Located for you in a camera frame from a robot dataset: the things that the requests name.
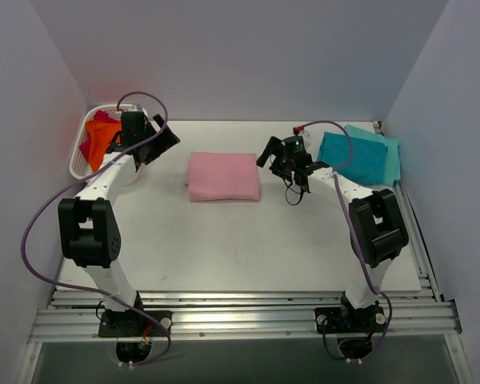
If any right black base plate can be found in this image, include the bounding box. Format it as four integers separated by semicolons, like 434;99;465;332
314;305;386;334

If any aluminium rail frame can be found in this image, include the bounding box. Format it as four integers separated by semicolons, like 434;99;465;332
18;186;473;383

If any pink t-shirt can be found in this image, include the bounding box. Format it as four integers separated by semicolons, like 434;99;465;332
186;152;261;202

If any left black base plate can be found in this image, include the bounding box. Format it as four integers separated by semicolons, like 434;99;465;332
98;310;173;338

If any orange t-shirt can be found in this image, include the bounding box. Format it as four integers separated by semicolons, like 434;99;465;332
85;120;121;173

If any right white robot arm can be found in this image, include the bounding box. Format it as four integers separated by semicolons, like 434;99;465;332
256;135;409;330

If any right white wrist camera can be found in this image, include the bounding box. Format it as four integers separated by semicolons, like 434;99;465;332
292;126;313;150

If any white perforated plastic basket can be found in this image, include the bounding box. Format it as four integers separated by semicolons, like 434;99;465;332
68;103;151;188

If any folded light green t-shirt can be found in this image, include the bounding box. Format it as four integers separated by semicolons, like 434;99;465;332
341;125;401;186

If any magenta t-shirt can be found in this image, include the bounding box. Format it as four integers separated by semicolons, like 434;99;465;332
78;110;119;163

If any folded teal t-shirt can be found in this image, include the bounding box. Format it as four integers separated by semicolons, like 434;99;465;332
317;132;394;186

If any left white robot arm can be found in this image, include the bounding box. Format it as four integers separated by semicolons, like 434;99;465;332
58;111;180;335

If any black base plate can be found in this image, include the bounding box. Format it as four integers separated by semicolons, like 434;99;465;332
314;305;386;334
98;310;173;338

